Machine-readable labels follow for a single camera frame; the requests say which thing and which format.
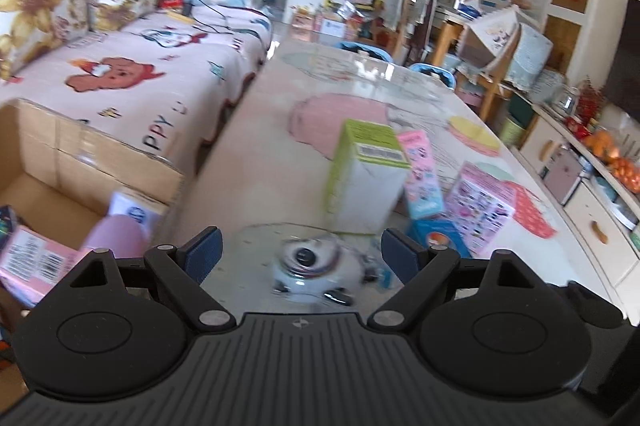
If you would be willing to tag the white box with blue logo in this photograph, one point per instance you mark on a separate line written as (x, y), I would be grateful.
(132, 208)

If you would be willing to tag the pink barcode box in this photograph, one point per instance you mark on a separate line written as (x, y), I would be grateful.
(32, 258)

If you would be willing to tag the blue chair back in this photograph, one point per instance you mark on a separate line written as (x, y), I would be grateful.
(362, 50)
(432, 75)

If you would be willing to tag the tall pink cartoon box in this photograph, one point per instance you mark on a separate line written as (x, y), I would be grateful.
(422, 176)

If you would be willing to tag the wooden chair with fabric cover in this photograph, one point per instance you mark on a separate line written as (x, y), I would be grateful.
(500, 46)

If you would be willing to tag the hanging clothes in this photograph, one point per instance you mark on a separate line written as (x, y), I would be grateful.
(417, 21)

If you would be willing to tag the black television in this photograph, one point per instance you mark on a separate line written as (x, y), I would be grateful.
(625, 71)

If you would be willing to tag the green waste bin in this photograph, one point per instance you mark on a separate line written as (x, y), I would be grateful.
(515, 131)

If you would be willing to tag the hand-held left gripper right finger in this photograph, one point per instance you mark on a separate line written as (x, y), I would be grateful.
(400, 253)

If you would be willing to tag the sofa with pink cartoon cover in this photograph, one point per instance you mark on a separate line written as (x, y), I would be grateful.
(150, 71)

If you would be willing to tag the brown cardboard box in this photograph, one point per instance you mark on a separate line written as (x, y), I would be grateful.
(100, 151)

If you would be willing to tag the cream sideboard cabinet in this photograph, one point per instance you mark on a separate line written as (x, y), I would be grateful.
(595, 226)

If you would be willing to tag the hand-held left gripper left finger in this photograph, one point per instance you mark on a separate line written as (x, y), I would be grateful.
(205, 251)

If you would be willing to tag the black power adapter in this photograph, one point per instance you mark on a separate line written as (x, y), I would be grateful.
(186, 9)

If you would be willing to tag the blue tissue pack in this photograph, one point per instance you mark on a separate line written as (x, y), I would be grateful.
(437, 233)

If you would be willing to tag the pink stool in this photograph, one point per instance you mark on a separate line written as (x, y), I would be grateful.
(470, 96)

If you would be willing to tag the white round robot toy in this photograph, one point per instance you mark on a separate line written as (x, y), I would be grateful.
(310, 268)

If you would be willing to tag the pile of oranges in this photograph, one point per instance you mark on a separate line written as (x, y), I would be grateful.
(615, 161)

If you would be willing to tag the glass kettle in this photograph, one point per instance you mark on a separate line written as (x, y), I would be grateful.
(567, 101)

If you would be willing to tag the red berry branch decoration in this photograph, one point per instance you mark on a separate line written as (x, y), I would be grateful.
(590, 101)

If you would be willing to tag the red gift box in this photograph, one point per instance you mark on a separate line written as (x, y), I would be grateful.
(577, 128)

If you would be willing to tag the wide pink furniture-print box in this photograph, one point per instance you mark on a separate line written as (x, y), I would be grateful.
(480, 206)

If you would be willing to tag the pink and white bottle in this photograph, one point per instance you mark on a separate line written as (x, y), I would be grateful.
(117, 231)

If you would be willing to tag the green and white box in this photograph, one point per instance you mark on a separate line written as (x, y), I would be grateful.
(365, 186)

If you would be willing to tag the pink grey storage case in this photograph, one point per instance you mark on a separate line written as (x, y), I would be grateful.
(562, 176)

